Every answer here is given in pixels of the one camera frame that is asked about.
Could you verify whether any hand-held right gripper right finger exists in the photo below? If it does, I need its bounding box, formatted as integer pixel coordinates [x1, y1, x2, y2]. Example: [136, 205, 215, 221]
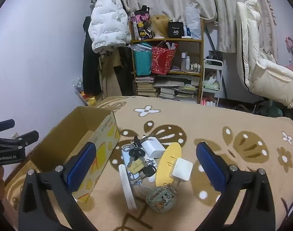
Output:
[196, 141, 276, 231]

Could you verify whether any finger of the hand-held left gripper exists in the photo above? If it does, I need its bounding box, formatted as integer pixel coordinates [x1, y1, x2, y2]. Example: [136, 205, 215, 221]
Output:
[0, 130, 40, 150]
[0, 119, 15, 133]

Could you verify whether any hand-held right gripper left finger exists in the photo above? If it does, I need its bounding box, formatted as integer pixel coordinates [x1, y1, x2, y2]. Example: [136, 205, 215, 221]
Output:
[18, 141, 99, 231]

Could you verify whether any white square charger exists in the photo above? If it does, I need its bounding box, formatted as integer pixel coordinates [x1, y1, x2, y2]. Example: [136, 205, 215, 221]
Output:
[171, 157, 193, 181]

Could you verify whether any cardboard box with yellow print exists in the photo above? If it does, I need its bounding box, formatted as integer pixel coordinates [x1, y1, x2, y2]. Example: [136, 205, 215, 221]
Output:
[29, 106, 121, 204]

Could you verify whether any yellow round disc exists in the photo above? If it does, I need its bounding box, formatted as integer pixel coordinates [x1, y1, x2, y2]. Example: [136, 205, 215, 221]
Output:
[155, 142, 182, 187]

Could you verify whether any white remote control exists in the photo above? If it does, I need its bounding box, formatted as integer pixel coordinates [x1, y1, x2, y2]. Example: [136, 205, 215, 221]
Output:
[121, 147, 159, 186]

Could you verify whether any white nail buffer stick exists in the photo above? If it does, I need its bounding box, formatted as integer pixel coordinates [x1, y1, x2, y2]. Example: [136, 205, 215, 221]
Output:
[119, 164, 137, 210]

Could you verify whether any bunch of keys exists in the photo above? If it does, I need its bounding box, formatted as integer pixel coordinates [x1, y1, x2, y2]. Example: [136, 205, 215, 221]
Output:
[122, 136, 147, 167]

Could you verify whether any white charger block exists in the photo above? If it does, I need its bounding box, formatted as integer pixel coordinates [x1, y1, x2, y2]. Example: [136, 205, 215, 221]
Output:
[140, 136, 166, 159]

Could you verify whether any cartoon print pouch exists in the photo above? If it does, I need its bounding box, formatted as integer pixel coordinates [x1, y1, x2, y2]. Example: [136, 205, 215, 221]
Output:
[146, 184, 178, 213]

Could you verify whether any black round key fob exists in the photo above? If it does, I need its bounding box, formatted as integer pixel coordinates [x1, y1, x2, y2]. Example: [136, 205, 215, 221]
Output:
[142, 165, 157, 177]

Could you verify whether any printed blanket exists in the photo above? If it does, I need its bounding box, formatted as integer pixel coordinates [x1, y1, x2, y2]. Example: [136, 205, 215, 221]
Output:
[4, 96, 293, 231]

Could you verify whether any stack of magazines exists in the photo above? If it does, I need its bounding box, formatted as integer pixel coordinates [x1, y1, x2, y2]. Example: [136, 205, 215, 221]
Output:
[158, 87, 199, 103]

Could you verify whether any pile of snack bags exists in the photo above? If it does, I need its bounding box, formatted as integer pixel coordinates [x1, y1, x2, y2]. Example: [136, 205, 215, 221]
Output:
[73, 77, 99, 106]

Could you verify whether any green soft pack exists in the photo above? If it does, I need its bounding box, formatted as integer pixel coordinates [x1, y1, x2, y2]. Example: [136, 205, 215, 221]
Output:
[203, 80, 220, 90]

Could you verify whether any cat plush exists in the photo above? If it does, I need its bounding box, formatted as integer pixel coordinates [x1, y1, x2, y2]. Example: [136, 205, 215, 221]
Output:
[204, 71, 218, 82]

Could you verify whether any beige coat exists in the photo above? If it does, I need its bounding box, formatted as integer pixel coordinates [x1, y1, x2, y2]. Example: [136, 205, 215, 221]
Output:
[98, 48, 125, 99]

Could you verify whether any black coat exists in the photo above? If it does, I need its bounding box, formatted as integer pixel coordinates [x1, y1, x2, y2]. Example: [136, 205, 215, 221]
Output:
[83, 17, 104, 97]

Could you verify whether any stack of old books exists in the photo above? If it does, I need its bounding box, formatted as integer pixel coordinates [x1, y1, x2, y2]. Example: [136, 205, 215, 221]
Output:
[135, 75, 159, 98]

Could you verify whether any white trolley cart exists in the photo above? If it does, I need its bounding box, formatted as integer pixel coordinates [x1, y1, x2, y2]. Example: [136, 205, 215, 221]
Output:
[201, 59, 225, 107]

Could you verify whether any cream padded chair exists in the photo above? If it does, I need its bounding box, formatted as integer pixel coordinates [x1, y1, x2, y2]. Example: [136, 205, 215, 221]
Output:
[234, 0, 293, 109]

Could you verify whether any red patterned bag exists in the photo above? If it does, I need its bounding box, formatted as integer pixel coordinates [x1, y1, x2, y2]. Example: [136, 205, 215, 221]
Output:
[151, 42, 178, 75]

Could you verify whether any teal bag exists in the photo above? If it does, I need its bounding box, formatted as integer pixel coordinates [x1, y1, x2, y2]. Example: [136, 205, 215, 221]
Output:
[133, 43, 152, 76]

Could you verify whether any wooden shelf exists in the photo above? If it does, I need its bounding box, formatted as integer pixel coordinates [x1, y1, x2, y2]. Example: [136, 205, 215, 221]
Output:
[130, 17, 205, 104]

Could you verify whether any black box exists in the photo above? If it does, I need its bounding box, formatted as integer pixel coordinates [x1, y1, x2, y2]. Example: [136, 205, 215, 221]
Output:
[168, 22, 184, 38]

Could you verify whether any white plastic bag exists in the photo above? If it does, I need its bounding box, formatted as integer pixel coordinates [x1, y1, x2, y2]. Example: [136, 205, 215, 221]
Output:
[185, 3, 202, 39]

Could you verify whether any pink desk fan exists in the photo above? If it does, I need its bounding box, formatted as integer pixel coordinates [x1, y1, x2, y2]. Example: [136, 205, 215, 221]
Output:
[285, 37, 293, 65]

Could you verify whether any blonde wig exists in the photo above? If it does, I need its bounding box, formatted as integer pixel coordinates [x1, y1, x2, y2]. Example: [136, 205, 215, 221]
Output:
[149, 15, 172, 38]

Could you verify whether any white puffer jacket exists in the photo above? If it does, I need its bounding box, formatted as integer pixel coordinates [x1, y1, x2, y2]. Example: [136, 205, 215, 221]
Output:
[88, 0, 132, 53]

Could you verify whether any printed tote bag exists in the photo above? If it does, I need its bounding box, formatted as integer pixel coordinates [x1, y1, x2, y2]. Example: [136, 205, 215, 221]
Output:
[131, 5, 154, 41]

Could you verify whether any white cable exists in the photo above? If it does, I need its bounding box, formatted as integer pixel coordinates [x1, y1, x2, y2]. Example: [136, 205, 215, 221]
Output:
[132, 176, 157, 196]

